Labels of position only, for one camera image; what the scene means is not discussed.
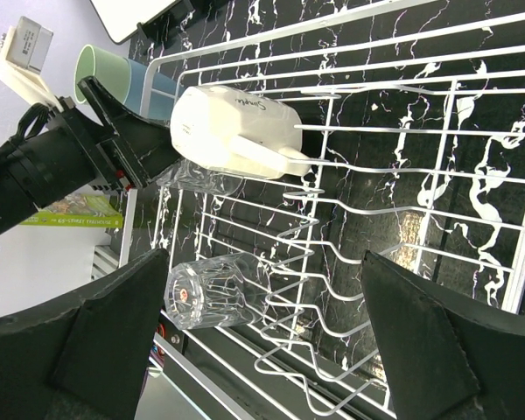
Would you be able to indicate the white faceted mug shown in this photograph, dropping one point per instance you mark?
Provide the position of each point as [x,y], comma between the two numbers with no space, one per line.
[227,130]

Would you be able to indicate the white dry-erase board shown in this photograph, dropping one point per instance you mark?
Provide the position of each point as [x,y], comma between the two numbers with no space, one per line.
[120,18]

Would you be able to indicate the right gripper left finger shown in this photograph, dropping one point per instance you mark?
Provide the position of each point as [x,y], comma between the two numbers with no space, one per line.
[84,354]

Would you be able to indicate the green box with wood top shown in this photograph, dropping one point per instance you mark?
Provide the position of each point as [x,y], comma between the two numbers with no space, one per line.
[78,210]

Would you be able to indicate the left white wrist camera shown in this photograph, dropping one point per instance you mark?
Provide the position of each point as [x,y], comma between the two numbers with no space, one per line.
[23,50]

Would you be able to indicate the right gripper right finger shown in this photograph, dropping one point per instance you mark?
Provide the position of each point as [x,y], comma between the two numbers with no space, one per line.
[445,355]

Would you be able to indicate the clear glass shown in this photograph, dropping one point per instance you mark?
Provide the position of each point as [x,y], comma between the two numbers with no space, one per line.
[224,291]
[186,175]

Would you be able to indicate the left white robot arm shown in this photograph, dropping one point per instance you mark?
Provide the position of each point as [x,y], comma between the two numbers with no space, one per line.
[18,199]

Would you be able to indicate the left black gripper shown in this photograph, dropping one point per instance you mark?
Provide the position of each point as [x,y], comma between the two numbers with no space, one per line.
[67,155]

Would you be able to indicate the green plastic cup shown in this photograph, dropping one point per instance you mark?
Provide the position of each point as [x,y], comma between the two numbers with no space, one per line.
[111,70]

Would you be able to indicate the white wire dish rack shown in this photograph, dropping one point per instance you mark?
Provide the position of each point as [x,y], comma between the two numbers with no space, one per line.
[415,113]

